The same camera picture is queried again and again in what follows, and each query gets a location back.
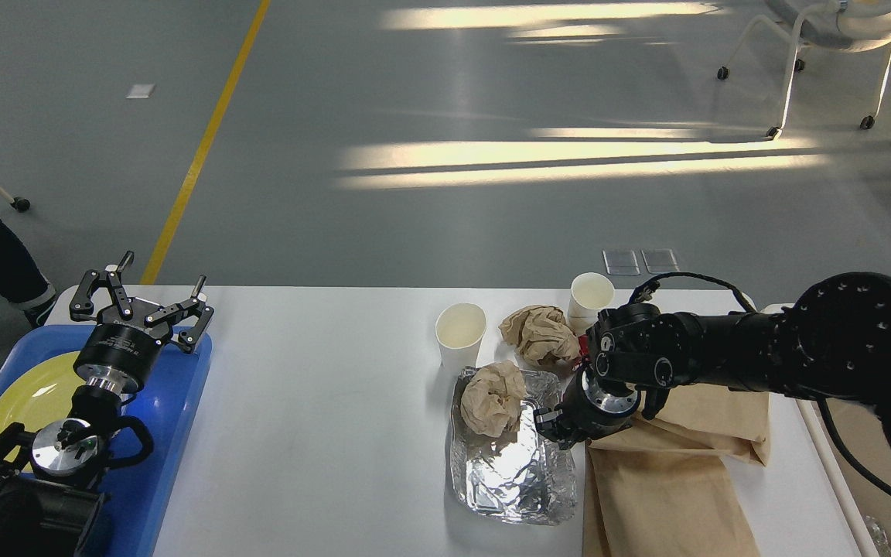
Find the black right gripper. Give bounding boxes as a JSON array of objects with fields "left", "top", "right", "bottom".
[{"left": 533, "top": 367, "right": 641, "bottom": 450}]

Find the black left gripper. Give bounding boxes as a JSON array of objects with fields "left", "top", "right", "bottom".
[{"left": 70, "top": 250, "right": 215, "bottom": 394}]

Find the aluminium foil tray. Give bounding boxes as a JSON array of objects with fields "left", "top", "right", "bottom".
[{"left": 448, "top": 367, "right": 579, "bottom": 526}]

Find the brown paper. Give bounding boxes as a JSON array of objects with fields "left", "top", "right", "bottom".
[{"left": 460, "top": 361, "right": 527, "bottom": 438}]

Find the yellow round plate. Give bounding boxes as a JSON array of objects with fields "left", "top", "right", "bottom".
[{"left": 0, "top": 351, "right": 84, "bottom": 433}]

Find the white paper cup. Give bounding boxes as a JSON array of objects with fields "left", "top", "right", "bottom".
[
  {"left": 435, "top": 303, "right": 486, "bottom": 376},
  {"left": 565, "top": 272, "right": 616, "bottom": 337}
]

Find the brown paper bag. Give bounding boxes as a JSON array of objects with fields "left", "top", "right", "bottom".
[
  {"left": 589, "top": 384, "right": 771, "bottom": 466},
  {"left": 582, "top": 449, "right": 760, "bottom": 556}
]

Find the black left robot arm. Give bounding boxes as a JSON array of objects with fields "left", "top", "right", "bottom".
[{"left": 0, "top": 251, "right": 213, "bottom": 556}]

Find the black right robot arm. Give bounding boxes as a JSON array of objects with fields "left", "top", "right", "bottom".
[{"left": 534, "top": 272, "right": 891, "bottom": 496}]

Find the crumpled brown paper ball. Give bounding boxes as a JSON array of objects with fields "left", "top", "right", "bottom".
[{"left": 499, "top": 306, "right": 582, "bottom": 367}]

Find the blue plastic tray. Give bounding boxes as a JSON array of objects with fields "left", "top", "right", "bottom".
[{"left": 0, "top": 324, "right": 213, "bottom": 556}]

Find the white plastic bin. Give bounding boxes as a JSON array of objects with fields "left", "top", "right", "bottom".
[{"left": 760, "top": 303, "right": 891, "bottom": 557}]

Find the white chair on casters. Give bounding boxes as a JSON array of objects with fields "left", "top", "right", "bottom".
[{"left": 715, "top": 1, "right": 891, "bottom": 141}]

